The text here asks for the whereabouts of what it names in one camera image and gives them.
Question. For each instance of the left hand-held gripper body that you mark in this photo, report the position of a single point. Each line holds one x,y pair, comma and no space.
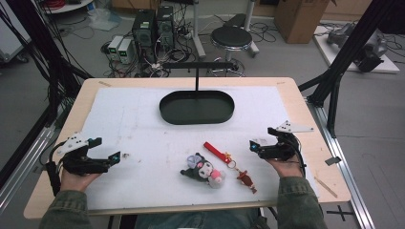
79,163

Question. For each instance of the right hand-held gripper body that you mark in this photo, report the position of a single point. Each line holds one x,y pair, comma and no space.
281,151

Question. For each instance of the black oval tray hanger stand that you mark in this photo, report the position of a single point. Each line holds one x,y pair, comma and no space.
196,109

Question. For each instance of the person's left hand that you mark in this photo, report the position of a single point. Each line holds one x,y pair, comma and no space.
74,182

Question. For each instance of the person's right hand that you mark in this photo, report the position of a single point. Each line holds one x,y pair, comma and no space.
289,168

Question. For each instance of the white foam mat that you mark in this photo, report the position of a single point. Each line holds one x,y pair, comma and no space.
149,133

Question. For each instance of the black tape piece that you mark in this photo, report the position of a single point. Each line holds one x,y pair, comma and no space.
332,161

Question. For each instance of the thin wooden stick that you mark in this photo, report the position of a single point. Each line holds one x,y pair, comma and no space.
325,187

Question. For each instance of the person's legs in jeans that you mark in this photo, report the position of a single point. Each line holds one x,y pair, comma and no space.
197,220

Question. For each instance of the white floor board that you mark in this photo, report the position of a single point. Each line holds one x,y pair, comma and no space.
331,54

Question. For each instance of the white power supply unit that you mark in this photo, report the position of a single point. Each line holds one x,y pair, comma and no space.
125,51
114,46

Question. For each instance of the black round stool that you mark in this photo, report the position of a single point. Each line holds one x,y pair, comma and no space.
231,37

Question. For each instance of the white desk leg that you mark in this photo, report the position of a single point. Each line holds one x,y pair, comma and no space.
198,31
251,28

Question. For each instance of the brown cardboard box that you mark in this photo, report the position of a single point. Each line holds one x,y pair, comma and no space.
299,20

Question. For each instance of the black footrest pad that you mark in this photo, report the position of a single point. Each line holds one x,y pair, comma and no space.
235,20

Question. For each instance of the large black computer tower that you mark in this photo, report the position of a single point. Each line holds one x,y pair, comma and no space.
144,31

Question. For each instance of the clear plastic bag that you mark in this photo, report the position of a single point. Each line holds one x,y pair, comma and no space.
103,19

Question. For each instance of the grey machine part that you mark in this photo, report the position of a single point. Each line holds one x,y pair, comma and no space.
366,47

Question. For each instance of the white equipment case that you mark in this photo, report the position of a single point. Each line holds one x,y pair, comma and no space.
11,35

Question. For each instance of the small black computer tower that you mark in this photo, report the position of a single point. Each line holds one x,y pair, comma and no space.
165,25

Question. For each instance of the white round table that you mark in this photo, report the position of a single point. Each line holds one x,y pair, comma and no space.
70,6

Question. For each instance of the aluminium rail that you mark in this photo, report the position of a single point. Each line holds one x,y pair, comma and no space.
22,165
347,178

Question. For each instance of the black frame strut with foot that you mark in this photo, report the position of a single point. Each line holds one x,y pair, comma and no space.
347,54

